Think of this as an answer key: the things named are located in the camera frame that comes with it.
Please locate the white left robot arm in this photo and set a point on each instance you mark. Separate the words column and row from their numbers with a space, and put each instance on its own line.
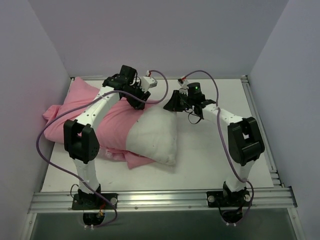
column 80, row 139

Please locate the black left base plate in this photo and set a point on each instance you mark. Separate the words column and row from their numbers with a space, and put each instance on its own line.
column 89, row 201

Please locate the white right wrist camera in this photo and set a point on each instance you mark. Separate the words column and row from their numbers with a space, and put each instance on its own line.
column 183, row 86

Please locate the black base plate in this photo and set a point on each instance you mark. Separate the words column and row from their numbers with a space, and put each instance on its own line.
column 230, row 204
column 89, row 201

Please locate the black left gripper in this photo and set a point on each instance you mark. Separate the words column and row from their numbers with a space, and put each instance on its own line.
column 137, row 97

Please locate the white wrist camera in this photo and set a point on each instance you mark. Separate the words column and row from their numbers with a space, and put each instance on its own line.
column 183, row 86
column 147, row 82

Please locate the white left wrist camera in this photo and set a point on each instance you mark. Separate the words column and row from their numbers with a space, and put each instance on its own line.
column 147, row 82

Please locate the aluminium back rail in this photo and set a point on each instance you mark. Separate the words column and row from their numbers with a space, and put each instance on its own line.
column 192, row 77

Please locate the white pillow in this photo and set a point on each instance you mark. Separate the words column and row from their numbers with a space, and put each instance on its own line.
column 152, row 138

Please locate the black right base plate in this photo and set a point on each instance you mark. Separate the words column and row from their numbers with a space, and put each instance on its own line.
column 230, row 204

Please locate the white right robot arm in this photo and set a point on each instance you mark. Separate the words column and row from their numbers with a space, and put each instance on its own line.
column 240, row 137

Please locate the pink floral pillowcase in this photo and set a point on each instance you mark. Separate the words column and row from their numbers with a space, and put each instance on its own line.
column 111, row 127

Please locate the aluminium front rail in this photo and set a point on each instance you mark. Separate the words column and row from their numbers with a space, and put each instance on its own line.
column 165, row 200

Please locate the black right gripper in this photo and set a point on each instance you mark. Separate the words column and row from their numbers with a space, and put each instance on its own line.
column 180, row 99

